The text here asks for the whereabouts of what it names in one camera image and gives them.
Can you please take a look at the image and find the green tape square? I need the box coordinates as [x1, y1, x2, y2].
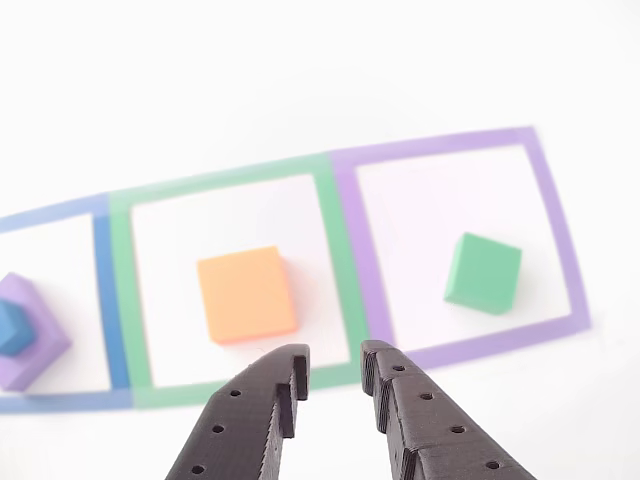
[107, 152, 371, 411]

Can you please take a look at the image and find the orange block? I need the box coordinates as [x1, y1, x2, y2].
[196, 245, 300, 346]

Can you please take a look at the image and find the large purple block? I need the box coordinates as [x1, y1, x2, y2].
[0, 272, 74, 393]

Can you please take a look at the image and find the green cube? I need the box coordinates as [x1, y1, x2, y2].
[443, 231, 524, 317]

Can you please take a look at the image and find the small blue cube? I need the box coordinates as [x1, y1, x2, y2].
[0, 298, 37, 359]

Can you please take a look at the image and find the purple tape square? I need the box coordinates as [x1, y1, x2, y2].
[329, 125, 592, 371]

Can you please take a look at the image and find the blue tape square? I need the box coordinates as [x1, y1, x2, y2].
[0, 193, 135, 416]

